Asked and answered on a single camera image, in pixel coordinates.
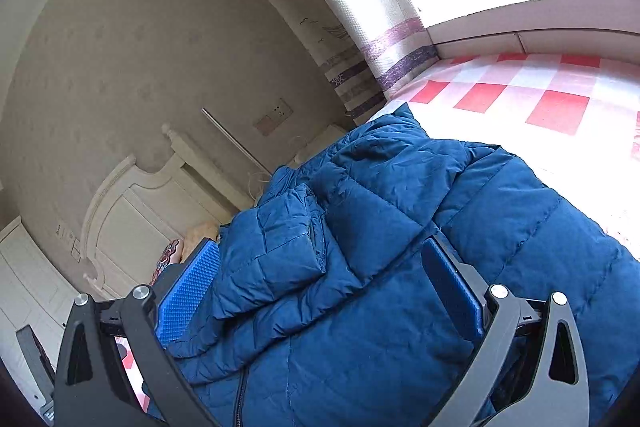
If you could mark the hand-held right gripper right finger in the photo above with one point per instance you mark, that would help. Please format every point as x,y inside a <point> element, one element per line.
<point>452,289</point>

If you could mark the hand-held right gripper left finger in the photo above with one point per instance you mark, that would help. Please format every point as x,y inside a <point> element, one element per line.
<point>190,289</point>

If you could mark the blue puffer jacket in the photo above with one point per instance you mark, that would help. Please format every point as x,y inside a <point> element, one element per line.
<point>380,207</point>

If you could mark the beige pillow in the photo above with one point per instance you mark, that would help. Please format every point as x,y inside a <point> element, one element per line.
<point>200,234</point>

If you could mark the white bed headboard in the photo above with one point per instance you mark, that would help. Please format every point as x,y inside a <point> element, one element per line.
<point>145,207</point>

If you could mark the metal rod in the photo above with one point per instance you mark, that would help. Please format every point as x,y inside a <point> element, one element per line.
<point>235,139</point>

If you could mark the white wardrobe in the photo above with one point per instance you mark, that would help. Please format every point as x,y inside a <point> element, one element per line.
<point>30,287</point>

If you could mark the dark grey object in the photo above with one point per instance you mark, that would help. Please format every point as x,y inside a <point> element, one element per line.
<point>35,362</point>

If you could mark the white bedside table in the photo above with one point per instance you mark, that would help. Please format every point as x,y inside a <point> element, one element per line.
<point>320,144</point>

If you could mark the red white checked bed sheet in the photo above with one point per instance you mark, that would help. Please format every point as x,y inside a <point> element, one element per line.
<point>565,107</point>

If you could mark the white window ledge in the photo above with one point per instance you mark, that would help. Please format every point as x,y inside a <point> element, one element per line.
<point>550,22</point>

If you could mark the wall socket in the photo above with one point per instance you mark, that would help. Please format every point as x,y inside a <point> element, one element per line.
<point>272,117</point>

